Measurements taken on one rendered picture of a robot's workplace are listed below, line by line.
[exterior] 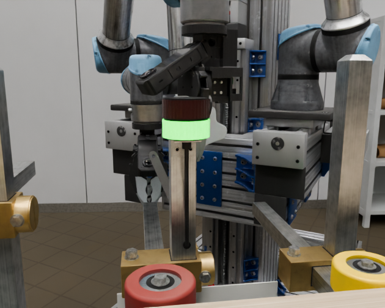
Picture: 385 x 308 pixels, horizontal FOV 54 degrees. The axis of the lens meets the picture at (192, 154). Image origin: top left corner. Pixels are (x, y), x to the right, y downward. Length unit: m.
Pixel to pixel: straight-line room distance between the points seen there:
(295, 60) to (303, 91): 0.09
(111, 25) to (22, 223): 0.79
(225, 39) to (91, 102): 2.63
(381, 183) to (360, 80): 3.12
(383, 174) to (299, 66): 2.66
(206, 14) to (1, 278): 0.47
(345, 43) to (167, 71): 0.58
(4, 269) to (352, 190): 0.51
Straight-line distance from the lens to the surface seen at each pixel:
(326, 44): 1.06
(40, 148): 3.36
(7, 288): 0.61
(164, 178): 0.61
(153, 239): 0.66
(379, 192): 3.71
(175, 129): 0.45
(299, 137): 0.97
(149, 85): 0.56
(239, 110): 1.27
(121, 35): 1.23
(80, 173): 3.31
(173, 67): 0.57
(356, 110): 0.59
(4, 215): 0.55
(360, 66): 0.59
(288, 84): 1.11
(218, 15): 0.59
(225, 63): 0.62
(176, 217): 0.54
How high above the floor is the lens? 1.13
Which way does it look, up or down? 11 degrees down
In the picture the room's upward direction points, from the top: straight up
